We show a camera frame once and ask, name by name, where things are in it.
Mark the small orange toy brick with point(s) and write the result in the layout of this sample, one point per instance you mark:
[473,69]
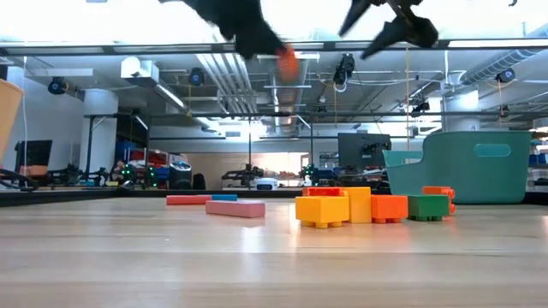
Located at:
[323,191]
[287,64]
[388,208]
[438,190]

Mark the shelf with coloured bins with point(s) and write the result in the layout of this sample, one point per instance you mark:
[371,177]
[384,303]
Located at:
[145,158]

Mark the white round column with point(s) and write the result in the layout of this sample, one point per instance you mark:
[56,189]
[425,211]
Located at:
[462,111]
[100,128]

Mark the pink long block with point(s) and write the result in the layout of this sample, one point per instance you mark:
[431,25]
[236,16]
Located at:
[235,209]

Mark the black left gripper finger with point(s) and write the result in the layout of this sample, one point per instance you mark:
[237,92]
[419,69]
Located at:
[259,48]

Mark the small green toy brick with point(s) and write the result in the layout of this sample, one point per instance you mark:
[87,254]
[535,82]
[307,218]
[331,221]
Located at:
[428,207]

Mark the blue black hanging reel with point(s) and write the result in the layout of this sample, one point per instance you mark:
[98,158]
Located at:
[196,77]
[505,75]
[57,85]

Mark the black tower fan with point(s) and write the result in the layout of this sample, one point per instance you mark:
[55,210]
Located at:
[180,177]

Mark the red long block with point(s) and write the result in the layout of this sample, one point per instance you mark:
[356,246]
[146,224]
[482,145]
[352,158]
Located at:
[188,199]

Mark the black aluminium rig frame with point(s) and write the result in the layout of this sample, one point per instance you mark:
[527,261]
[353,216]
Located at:
[64,197]

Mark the teal plastic bin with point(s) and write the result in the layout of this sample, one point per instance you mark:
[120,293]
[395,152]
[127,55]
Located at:
[462,171]

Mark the black computer monitor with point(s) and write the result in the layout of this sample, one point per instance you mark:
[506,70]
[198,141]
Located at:
[34,154]

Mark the small yellow-orange toy brick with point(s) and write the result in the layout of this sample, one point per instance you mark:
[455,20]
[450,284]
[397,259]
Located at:
[321,209]

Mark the light blue long block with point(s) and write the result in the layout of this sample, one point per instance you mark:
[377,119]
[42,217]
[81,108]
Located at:
[224,197]

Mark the small yellow toy brick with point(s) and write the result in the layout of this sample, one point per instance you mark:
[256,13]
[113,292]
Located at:
[359,205]

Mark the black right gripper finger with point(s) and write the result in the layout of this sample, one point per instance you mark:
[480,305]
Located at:
[391,34]
[357,13]

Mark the background black robot arm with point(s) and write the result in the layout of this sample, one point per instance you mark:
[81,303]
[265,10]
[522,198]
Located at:
[240,174]

